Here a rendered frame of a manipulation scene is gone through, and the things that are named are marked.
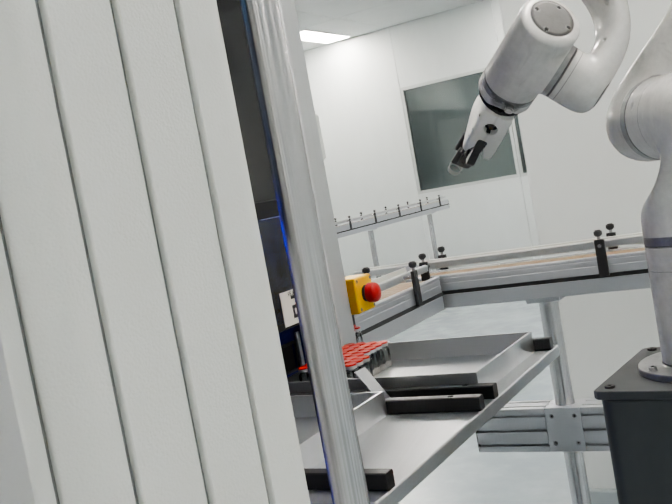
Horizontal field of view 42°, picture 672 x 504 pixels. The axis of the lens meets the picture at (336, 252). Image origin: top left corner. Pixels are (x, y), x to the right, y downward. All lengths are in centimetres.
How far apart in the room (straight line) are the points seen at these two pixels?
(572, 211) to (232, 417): 246
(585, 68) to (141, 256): 88
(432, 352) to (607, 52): 63
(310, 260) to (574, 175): 235
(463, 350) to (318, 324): 101
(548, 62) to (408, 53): 904
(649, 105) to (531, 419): 131
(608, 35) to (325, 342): 80
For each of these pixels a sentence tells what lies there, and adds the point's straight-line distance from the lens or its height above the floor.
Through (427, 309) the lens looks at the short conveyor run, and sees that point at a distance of 230.
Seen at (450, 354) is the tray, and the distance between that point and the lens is 158.
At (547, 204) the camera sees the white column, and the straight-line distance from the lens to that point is 292.
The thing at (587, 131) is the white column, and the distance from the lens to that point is 287.
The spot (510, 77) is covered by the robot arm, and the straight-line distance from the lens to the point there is 126.
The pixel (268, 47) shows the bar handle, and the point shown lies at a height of 130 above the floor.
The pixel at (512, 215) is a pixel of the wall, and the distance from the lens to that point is 986.
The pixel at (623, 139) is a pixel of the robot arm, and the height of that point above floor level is 120.
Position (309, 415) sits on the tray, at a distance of 134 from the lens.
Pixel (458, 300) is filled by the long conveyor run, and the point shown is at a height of 86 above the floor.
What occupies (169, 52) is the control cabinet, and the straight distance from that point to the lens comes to 50.
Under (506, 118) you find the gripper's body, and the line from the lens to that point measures 132.
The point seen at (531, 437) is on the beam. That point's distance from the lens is 246.
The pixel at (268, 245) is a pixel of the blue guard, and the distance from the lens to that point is 151.
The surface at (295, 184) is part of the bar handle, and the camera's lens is 57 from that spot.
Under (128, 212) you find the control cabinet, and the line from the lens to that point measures 46.
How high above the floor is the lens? 120
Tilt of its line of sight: 4 degrees down
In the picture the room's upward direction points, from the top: 10 degrees counter-clockwise
